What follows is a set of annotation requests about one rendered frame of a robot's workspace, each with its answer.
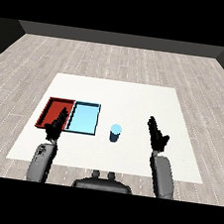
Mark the red shallow open box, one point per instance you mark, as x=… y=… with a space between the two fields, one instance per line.
x=52 y=112

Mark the light blue shallow open box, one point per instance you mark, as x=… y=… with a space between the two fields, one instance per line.
x=83 y=117

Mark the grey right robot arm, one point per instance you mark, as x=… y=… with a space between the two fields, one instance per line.
x=162 y=177

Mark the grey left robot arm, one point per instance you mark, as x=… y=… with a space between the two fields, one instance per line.
x=41 y=161

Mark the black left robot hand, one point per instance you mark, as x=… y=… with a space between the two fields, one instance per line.
x=55 y=128

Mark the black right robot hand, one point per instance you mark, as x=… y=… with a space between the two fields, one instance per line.
x=158 y=138

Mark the dark grey robot body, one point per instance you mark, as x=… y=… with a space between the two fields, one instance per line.
x=102 y=183

